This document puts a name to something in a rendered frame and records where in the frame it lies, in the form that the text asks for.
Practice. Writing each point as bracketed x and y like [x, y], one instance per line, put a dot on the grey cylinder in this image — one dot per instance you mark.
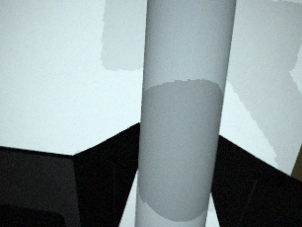
[186, 56]

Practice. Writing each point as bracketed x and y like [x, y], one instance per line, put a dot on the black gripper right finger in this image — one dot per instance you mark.
[248, 192]

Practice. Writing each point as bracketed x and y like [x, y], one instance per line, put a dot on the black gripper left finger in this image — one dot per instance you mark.
[89, 189]

